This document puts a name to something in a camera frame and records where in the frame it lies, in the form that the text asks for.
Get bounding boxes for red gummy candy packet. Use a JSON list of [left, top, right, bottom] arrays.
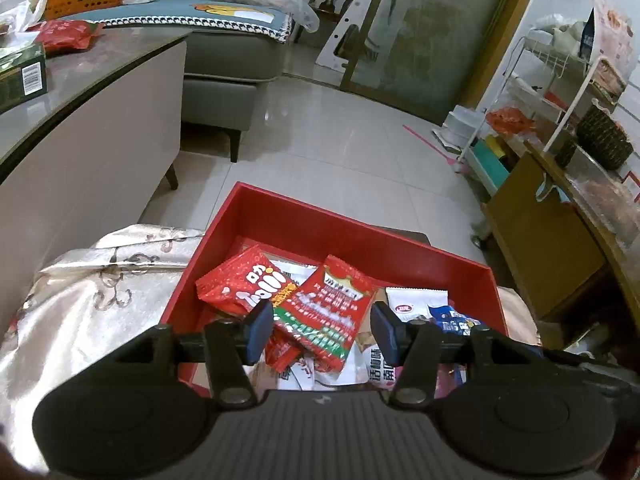
[[195, 245, 300, 318]]

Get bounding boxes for white printed snack packet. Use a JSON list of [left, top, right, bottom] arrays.
[[265, 259, 321, 286]]

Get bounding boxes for frosted glass door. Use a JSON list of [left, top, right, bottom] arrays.
[[342, 0, 546, 126]]

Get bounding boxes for pink stick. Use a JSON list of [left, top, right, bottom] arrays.
[[402, 124, 468, 173]]

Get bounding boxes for dark wicker basket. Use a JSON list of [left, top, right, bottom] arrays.
[[575, 102, 635, 171]]

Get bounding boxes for white packet with black text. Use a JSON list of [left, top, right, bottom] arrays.
[[356, 330, 401, 392]]

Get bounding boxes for small dark wicker cup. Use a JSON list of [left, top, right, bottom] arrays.
[[555, 137, 578, 168]]

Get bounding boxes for green storage box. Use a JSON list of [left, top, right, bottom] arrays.
[[472, 135, 516, 196]]

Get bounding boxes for printed snack bag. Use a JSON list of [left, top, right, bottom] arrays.
[[580, 0, 630, 106]]

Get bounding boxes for orange plastic bag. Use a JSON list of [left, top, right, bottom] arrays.
[[485, 106, 536, 136]]

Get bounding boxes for white wire rack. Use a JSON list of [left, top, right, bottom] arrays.
[[457, 25, 631, 176]]

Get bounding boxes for white plastic bag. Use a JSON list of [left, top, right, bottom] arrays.
[[0, 0, 51, 36]]

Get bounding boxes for blue snack packet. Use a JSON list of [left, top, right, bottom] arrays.
[[429, 305, 483, 336]]

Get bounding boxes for red cardboard box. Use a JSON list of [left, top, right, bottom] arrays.
[[159, 182, 510, 401]]

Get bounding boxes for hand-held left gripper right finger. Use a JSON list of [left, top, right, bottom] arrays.
[[370, 301, 567, 409]]

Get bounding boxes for pink snack packet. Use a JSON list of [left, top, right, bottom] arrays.
[[434, 364, 470, 401]]

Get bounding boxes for dark stool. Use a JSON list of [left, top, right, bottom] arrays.
[[385, 229, 432, 248]]

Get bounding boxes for white bowls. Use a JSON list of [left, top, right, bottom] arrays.
[[535, 12, 588, 61]]

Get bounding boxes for teal sofa blanket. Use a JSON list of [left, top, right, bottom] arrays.
[[60, 0, 296, 43]]

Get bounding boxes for green cardboard box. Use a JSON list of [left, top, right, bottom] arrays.
[[0, 42, 48, 115]]

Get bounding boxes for red packet with green stripe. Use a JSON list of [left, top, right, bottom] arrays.
[[267, 255, 378, 373]]

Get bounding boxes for beige floral tablecloth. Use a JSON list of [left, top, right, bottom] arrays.
[[0, 225, 541, 466]]

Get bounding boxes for grey sofa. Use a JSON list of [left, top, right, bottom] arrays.
[[150, 0, 311, 163]]

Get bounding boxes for white packet with red logo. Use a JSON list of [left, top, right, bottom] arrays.
[[385, 286, 449, 322]]

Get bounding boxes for white plastic bin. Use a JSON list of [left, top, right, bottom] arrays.
[[444, 106, 488, 147]]

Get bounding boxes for white board with holes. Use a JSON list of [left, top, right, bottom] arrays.
[[316, 0, 396, 73]]

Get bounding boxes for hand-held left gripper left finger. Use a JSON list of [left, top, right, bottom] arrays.
[[70, 299, 275, 407]]

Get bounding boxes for wooden side table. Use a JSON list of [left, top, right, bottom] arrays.
[[480, 140, 640, 356]]

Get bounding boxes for red plastic bag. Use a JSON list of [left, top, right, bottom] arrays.
[[27, 20, 106, 56]]

